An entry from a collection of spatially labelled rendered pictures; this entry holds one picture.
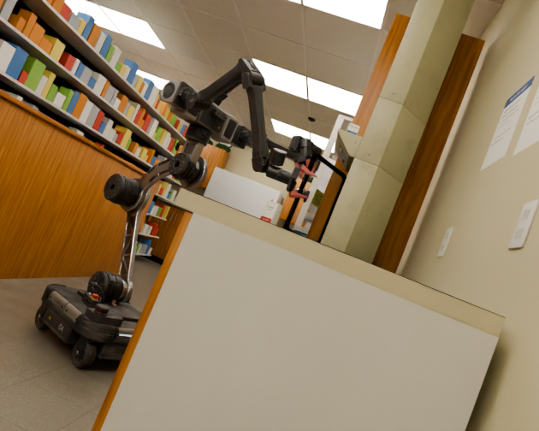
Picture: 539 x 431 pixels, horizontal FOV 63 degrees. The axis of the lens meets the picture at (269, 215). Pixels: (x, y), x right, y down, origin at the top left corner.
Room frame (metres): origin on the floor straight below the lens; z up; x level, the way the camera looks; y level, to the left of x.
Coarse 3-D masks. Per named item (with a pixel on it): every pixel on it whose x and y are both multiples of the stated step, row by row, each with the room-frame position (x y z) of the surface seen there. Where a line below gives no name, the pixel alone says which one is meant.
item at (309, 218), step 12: (312, 156) 2.02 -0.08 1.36; (312, 168) 2.04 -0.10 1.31; (324, 168) 2.10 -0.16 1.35; (312, 180) 2.06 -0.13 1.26; (324, 180) 2.12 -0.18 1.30; (336, 180) 2.19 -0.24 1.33; (312, 192) 2.09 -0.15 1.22; (324, 192) 2.15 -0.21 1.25; (336, 192) 2.22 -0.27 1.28; (300, 204) 2.05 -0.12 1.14; (312, 204) 2.11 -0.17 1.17; (324, 204) 2.18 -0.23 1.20; (300, 216) 2.07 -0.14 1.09; (312, 216) 2.14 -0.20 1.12; (324, 216) 2.20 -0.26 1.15; (300, 228) 2.10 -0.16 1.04; (312, 228) 2.16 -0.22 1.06
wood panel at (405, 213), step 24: (384, 48) 2.31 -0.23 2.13; (456, 48) 2.26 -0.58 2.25; (480, 48) 2.24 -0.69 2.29; (384, 72) 2.30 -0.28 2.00; (456, 72) 2.25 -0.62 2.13; (456, 96) 2.25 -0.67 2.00; (360, 120) 2.31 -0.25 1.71; (432, 120) 2.26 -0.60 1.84; (432, 144) 2.25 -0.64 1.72; (432, 168) 2.24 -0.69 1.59; (408, 192) 2.25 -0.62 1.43; (408, 216) 2.25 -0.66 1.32; (384, 240) 2.26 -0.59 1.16; (384, 264) 2.25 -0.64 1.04
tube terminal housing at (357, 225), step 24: (384, 120) 1.92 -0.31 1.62; (408, 120) 1.96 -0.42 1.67; (360, 144) 1.93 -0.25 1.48; (384, 144) 1.92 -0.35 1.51; (408, 144) 2.00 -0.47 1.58; (360, 168) 1.93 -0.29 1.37; (384, 168) 1.94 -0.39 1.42; (408, 168) 2.03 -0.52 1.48; (360, 192) 1.92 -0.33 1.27; (384, 192) 1.98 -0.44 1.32; (336, 216) 1.93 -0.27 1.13; (360, 216) 1.93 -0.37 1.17; (384, 216) 2.01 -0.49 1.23; (336, 240) 1.92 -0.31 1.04; (360, 240) 1.96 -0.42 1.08
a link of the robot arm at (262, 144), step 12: (264, 84) 1.93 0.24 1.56; (252, 96) 1.88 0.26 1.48; (252, 108) 1.89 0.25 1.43; (252, 120) 1.90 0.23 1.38; (252, 132) 1.91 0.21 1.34; (264, 132) 1.91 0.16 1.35; (252, 144) 1.92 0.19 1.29; (264, 144) 1.90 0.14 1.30; (252, 156) 1.92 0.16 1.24; (264, 156) 1.91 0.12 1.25
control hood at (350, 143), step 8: (344, 136) 1.94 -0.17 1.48; (352, 136) 1.94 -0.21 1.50; (360, 136) 1.94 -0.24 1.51; (336, 144) 2.15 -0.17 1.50; (344, 144) 1.95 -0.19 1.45; (352, 144) 1.94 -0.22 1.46; (344, 152) 2.03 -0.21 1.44; (352, 152) 1.94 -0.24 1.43; (352, 160) 1.99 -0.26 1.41; (344, 168) 2.24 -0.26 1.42
